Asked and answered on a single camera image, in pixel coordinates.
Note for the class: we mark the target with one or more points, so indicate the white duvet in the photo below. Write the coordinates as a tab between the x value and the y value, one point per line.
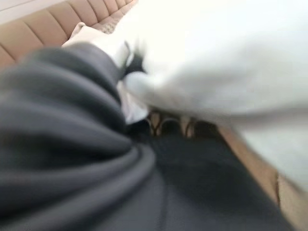
216	60

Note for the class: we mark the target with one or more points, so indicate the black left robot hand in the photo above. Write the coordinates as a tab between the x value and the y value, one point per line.
72	144

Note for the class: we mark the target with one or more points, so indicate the beige pillow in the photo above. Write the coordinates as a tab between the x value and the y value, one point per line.
91	36

